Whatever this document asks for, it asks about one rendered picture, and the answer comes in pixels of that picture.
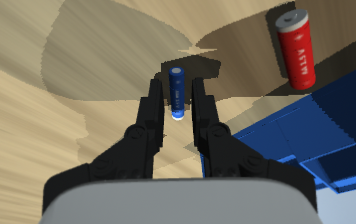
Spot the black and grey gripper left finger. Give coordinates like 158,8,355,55
42,79,165,216

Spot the red battery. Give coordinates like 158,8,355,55
275,9,316,90

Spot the blue rack of bins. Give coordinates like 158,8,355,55
232,70,356,194

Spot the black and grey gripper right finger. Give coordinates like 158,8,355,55
191,77,318,214

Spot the blue battery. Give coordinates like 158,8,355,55
169,67,185,120

